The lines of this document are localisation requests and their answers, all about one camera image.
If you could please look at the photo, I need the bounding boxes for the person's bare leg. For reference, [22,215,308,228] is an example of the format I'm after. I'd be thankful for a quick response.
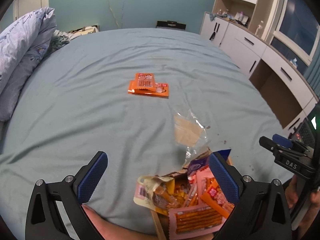
[82,205,158,240]

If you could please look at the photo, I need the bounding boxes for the green patterned cloth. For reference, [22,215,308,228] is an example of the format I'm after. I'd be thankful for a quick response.
[48,30,81,53]

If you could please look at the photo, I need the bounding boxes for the lavender floral duvet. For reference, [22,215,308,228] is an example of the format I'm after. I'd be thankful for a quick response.
[1,7,56,122]

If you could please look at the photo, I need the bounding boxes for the yellow chicken snack packet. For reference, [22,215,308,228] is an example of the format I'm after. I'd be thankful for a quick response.
[133,176,181,216]

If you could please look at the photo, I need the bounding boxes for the laptop computer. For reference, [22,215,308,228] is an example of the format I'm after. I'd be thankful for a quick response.
[290,105,319,148]

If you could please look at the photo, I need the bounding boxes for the blue white snack bag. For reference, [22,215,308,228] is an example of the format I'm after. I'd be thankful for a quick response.
[187,148,231,180]

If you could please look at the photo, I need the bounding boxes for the white cabinet desk unit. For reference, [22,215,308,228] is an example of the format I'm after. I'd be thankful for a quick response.
[200,0,319,135]

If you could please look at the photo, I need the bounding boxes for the black chair back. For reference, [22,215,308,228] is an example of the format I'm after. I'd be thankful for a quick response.
[156,21,186,31]

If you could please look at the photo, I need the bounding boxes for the light blue bed sheet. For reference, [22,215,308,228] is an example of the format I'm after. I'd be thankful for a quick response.
[1,29,292,239]

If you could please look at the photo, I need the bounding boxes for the clear torn plastic wrapper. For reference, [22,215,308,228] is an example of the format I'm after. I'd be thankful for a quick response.
[173,105,210,168]

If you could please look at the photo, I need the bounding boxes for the orange spicy stick packet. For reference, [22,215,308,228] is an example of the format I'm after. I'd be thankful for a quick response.
[127,80,170,99]
[134,73,156,90]
[200,180,234,219]

